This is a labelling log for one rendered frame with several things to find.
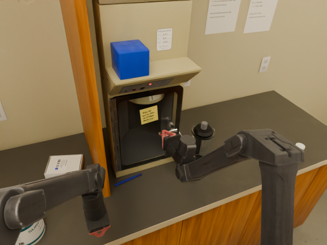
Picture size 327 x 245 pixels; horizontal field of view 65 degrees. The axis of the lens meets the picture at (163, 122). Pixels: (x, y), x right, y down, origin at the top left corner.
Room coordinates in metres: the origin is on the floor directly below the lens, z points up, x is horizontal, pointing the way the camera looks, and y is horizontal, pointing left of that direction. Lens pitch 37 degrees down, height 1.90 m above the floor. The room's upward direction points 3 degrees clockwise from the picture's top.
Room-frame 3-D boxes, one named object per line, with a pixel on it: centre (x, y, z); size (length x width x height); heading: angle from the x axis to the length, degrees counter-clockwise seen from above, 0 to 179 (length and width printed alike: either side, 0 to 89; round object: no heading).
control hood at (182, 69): (0.84, 0.04, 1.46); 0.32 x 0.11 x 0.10; 116
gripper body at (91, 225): (0.46, 0.19, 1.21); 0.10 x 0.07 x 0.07; 26
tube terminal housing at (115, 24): (1.00, 0.12, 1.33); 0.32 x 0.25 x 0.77; 116
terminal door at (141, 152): (0.88, 0.06, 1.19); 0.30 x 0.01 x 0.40; 115
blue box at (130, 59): (0.80, 0.12, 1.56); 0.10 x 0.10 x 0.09; 26
